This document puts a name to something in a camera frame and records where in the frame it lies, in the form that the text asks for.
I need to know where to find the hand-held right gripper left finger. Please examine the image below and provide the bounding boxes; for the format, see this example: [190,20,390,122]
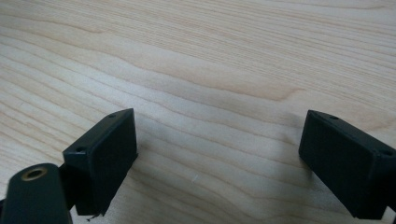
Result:
[59,107,139,217]

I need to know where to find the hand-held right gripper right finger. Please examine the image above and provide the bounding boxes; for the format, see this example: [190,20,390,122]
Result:
[298,109,396,220]

